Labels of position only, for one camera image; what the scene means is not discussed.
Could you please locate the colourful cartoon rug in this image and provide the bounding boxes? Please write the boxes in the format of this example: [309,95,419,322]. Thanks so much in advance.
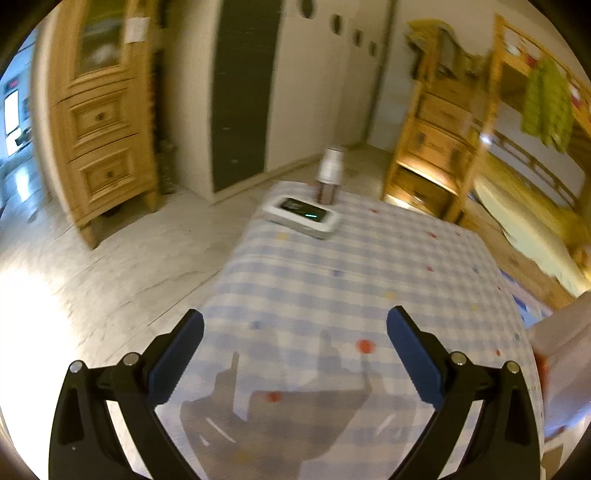
[501,270,555,324]

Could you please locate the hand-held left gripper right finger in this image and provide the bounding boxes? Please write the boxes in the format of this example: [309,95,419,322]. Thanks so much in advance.
[387,305,543,480]

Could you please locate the brown spray bottle white cap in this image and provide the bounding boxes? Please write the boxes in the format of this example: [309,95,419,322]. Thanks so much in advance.
[315,147,346,205]

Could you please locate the blue checkered tablecloth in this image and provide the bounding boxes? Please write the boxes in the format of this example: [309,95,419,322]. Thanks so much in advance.
[129,180,543,480]

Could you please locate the yellow bedding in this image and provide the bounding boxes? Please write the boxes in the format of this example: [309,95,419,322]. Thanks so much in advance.
[473,152,591,296]

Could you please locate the pile of clothes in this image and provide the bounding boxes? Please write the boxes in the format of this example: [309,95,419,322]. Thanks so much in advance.
[405,18,481,79]

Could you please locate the wooden bunk bed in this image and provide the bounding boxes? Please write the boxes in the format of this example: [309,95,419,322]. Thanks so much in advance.
[457,14,591,315]

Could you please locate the wooden cabinet with glass door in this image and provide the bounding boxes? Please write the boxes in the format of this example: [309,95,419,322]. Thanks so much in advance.
[37,0,162,250]

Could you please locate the white electronic device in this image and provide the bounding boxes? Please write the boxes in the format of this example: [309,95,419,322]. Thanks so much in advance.
[264,194,342,241]

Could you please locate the white paper tag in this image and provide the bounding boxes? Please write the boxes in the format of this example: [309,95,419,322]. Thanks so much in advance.
[127,17,149,44]

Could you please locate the wooden stair drawers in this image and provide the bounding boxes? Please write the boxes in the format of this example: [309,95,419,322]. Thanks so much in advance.
[381,18,490,224]

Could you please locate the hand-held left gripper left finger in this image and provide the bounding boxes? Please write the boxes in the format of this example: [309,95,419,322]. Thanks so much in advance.
[47,309,205,480]

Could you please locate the white torn cardboard packaging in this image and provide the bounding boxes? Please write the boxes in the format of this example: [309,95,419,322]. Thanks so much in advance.
[526,290,591,439]

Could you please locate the green puffer jacket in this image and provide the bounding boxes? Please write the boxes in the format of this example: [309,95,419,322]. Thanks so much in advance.
[522,58,575,153]

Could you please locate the white wardrobe with round holes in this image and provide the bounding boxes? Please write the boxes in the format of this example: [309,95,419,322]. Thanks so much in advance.
[178,0,398,206]

